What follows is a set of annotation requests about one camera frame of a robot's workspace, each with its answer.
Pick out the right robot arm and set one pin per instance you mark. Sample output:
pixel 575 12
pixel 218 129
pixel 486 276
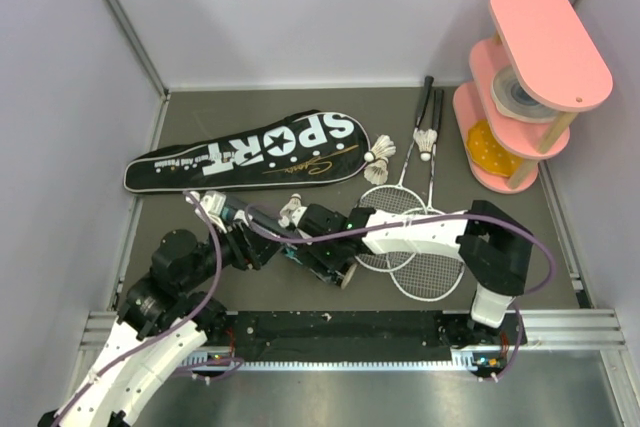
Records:
pixel 493 247

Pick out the white shuttlecock pair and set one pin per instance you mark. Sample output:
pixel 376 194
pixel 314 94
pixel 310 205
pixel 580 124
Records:
pixel 376 172
pixel 383 148

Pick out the white badminton racket left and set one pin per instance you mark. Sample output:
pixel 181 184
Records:
pixel 396 198

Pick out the white badminton racket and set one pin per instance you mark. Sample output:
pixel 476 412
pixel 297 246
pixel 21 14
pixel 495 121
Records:
pixel 396 198
pixel 430 277

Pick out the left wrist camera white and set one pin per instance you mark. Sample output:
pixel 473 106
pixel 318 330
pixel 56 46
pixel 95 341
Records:
pixel 213 208

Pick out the aluminium frame rail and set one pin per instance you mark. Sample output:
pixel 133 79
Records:
pixel 571 330

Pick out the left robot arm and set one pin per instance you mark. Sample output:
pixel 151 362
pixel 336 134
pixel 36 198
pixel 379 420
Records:
pixel 162 320

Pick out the pink three-tier shelf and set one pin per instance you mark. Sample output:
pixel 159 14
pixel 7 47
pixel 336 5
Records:
pixel 555 61

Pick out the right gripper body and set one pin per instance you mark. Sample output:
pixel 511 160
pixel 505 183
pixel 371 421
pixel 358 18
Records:
pixel 326 252

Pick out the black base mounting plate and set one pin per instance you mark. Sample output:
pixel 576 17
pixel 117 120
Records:
pixel 362 336

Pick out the white badminton racket right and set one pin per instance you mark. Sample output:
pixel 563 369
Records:
pixel 430 277

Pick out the black shuttlecock tube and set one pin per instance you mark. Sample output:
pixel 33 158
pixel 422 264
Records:
pixel 261 222

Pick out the black sport racket bag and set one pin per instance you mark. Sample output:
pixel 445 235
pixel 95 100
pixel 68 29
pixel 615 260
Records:
pixel 305 149

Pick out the yellow dotted plate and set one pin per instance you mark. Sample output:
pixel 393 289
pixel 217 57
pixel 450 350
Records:
pixel 488 154

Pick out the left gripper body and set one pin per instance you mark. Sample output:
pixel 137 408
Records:
pixel 240 254

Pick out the tape roll on shelf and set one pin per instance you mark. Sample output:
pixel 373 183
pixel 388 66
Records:
pixel 512 101

